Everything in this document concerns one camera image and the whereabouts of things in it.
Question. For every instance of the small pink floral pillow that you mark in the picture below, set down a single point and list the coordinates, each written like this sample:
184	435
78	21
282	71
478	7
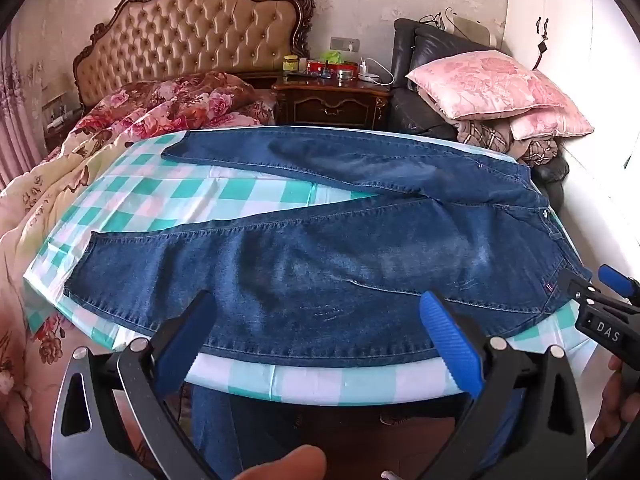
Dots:
555	117

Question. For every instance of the wall socket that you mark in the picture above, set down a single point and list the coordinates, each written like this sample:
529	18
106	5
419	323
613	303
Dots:
344	44

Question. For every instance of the plaid blanket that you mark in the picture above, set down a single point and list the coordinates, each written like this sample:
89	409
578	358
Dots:
490	135

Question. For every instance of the green plastic bag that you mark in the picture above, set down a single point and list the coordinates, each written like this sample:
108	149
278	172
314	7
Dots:
331	56

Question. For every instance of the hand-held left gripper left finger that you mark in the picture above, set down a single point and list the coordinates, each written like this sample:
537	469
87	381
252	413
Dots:
182	345

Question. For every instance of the green white checked tablecloth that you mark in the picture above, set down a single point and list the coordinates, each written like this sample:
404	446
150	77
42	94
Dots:
240	195

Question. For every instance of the pink curtain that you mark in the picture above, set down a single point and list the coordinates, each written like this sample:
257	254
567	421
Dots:
17	110

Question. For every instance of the blue denim pants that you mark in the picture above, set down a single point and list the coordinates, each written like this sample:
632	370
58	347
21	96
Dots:
300	270

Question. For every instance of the yellow jar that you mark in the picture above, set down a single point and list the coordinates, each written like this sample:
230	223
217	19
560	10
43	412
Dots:
291	65

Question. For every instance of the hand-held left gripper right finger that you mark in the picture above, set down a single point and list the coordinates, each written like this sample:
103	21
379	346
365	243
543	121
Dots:
450	340

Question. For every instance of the large pink floral pillow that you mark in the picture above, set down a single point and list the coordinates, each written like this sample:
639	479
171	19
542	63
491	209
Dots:
480	82

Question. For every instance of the dark wooden nightstand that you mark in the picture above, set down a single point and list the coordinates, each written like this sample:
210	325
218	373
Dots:
330	105

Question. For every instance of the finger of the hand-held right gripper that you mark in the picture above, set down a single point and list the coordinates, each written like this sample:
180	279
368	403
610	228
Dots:
614	280
580	290

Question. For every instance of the person's left hand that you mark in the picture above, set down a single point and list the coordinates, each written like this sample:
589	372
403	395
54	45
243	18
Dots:
285	465

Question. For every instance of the person's right hand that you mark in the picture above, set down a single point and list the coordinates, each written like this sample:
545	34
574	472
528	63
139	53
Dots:
612	405

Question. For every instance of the red box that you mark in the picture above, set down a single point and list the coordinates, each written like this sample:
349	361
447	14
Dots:
330	68

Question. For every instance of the tufted carved wooden headboard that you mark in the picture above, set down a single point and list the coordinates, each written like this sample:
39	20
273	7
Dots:
190	35

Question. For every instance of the person's worn blue trousers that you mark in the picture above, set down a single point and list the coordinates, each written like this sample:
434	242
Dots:
220	435

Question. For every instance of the black leather armchair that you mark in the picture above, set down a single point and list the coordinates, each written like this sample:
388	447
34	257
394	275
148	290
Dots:
415	65

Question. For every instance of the pale floral bedsheet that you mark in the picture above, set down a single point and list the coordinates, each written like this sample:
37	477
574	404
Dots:
35	220

